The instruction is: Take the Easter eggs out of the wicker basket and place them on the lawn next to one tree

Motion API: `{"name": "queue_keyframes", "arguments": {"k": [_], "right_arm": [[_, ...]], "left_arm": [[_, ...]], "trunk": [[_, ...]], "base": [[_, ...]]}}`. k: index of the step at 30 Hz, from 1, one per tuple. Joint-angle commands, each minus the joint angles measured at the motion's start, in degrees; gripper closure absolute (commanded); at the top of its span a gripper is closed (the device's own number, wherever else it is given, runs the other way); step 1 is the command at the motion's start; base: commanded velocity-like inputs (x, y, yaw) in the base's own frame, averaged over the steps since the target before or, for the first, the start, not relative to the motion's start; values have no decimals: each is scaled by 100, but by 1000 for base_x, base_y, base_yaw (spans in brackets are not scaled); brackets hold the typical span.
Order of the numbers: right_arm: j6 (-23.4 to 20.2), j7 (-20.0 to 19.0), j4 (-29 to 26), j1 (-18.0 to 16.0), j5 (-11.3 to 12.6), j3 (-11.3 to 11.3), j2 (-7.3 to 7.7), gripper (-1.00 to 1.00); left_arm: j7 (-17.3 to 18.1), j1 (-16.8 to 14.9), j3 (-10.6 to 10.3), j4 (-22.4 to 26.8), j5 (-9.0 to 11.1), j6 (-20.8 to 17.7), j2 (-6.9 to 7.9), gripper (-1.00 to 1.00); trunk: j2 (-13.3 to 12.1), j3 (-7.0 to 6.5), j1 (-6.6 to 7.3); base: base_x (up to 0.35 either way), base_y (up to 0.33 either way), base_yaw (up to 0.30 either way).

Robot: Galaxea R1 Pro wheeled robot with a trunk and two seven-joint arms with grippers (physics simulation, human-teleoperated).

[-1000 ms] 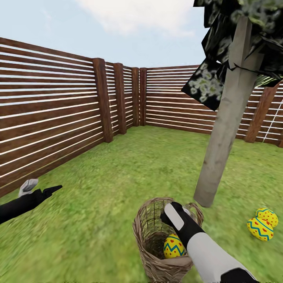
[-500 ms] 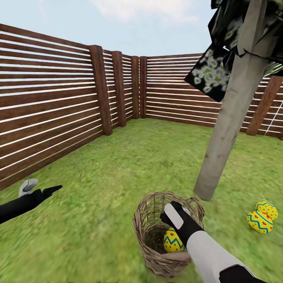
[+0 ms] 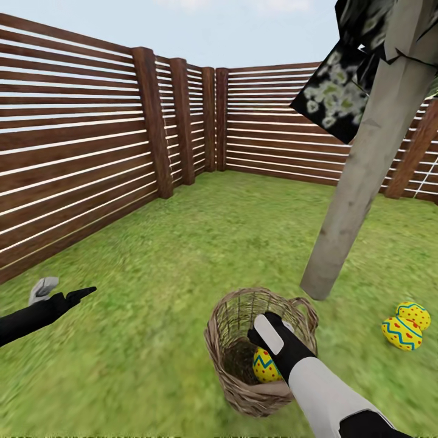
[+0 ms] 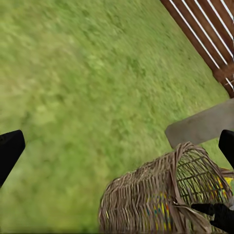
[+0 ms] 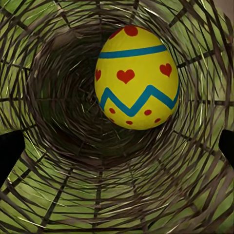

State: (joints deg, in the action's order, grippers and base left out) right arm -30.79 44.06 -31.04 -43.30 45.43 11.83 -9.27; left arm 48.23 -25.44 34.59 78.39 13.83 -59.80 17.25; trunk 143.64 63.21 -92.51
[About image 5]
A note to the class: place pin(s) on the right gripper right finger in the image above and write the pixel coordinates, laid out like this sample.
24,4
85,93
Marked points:
226,145

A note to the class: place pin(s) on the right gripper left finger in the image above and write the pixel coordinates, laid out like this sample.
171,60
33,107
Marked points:
12,144

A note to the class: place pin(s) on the wicker basket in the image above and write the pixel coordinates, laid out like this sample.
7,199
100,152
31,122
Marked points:
156,141

